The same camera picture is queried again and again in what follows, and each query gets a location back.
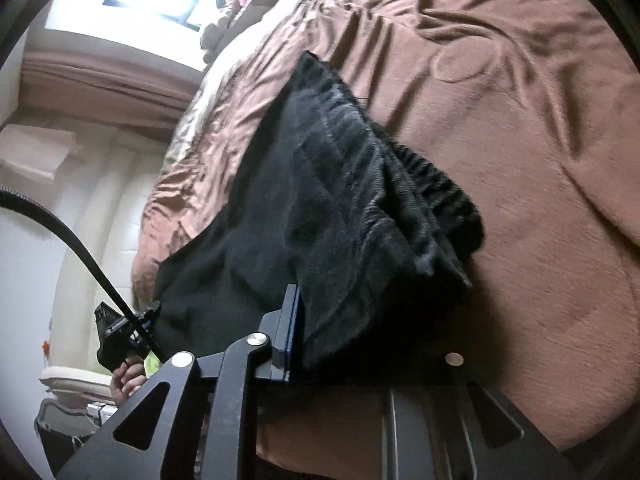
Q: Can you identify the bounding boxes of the cream leather headboard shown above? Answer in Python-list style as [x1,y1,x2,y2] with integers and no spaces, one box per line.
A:
[59,130,182,372]

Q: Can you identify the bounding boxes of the beige plush toy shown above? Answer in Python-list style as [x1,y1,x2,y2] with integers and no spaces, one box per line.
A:
[199,10,237,62]

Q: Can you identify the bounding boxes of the brown blanket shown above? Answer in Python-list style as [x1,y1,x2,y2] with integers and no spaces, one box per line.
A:
[130,0,640,462]

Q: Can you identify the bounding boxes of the person's left hand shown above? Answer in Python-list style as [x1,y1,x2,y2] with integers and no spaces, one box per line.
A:
[109,357,149,407]

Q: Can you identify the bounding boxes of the black braided cable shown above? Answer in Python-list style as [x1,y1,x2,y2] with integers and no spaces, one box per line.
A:
[0,185,169,364]

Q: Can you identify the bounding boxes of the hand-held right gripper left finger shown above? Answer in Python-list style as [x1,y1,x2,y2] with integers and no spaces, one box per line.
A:
[52,284,305,480]

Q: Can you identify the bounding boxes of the black pants with white drawstring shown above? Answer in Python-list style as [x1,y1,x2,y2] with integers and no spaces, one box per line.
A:
[150,51,487,372]

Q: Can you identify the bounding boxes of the beige leaning pad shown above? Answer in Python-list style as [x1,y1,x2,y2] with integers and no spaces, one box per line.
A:
[40,366,117,404]

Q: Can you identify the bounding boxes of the grey nightstand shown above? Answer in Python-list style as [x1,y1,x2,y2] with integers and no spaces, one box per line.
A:
[32,397,109,477]

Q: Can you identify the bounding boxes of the cream duvet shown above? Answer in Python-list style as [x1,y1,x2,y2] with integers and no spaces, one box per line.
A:
[170,55,252,172]

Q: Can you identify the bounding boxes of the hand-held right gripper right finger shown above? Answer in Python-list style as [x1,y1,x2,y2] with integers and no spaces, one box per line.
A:
[380,350,576,480]

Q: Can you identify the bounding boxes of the pink curtain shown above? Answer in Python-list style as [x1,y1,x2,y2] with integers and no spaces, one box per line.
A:
[20,45,207,127]

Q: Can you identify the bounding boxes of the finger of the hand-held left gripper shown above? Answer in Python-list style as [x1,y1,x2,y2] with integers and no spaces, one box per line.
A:
[127,301,163,343]

